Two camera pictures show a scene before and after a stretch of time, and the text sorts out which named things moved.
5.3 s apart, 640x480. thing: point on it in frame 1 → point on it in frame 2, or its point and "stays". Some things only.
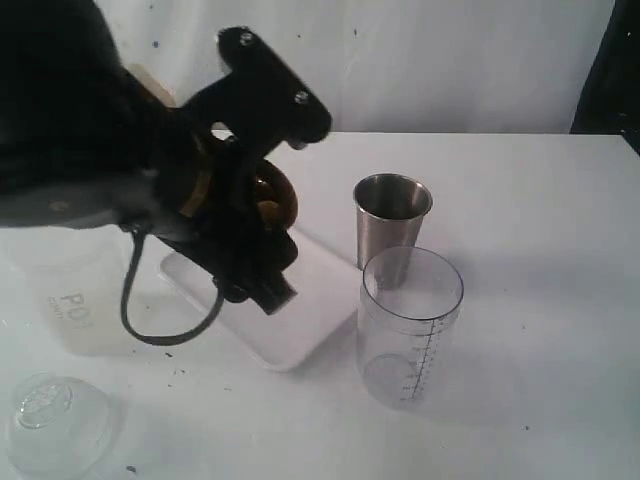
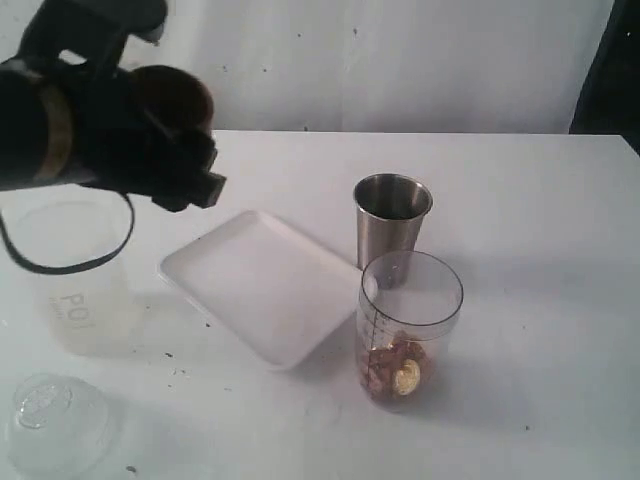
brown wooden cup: (276, 198) → (177, 95)
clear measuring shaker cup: (410, 302) stays
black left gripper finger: (273, 291) → (203, 193)
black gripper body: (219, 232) → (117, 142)
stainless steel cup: (389, 212) stays
